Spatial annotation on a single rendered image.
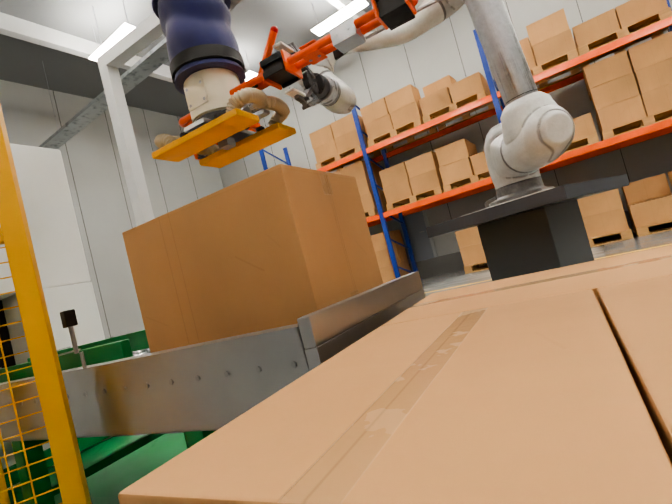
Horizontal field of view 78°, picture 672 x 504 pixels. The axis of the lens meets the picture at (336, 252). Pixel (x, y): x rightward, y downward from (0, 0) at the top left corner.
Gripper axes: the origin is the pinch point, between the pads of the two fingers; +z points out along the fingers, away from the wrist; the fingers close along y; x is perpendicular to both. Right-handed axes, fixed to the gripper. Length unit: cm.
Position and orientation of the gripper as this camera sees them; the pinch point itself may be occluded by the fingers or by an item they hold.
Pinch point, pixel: (284, 68)
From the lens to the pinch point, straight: 129.5
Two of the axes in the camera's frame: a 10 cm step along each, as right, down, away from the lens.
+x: -8.5, 2.4, 4.6
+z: -4.6, 0.8, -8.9
